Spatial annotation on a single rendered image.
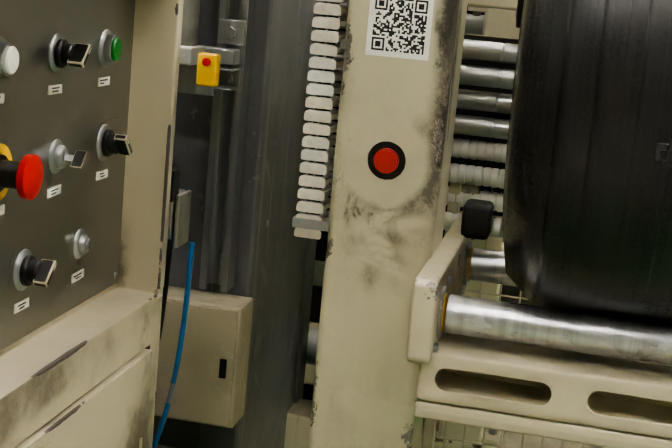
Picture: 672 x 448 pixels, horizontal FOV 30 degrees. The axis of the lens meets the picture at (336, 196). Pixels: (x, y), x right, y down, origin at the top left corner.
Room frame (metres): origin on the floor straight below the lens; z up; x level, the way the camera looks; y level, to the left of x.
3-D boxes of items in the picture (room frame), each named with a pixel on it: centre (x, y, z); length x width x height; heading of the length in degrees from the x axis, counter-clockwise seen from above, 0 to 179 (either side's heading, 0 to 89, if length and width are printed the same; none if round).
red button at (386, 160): (1.48, -0.06, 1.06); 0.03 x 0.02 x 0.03; 79
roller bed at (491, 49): (1.92, -0.18, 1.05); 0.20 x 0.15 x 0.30; 79
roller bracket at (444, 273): (1.54, -0.15, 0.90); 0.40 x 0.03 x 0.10; 169
